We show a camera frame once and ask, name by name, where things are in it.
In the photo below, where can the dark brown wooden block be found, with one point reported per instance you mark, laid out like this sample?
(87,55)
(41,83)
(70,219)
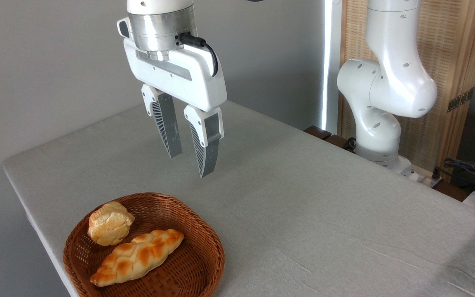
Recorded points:
(337,141)
(318,132)

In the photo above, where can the round pale bread roll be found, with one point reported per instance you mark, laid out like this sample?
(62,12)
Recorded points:
(109,225)

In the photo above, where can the dark metal screen hinge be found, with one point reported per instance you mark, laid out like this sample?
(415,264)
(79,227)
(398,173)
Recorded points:
(460,100)

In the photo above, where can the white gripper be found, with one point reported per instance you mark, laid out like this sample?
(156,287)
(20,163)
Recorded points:
(179,78)

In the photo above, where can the braided golden bread loaf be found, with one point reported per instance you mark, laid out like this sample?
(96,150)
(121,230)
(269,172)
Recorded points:
(138,256)

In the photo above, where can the wooden slatted screen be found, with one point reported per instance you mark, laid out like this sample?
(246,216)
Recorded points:
(452,49)

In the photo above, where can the brown wicker basket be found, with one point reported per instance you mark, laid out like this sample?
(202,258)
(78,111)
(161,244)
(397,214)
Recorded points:
(188,264)

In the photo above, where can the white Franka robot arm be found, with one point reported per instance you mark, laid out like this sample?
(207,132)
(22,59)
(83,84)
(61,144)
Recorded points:
(394,82)

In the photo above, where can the grey tablecloth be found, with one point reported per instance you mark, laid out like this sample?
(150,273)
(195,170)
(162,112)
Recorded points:
(324,214)

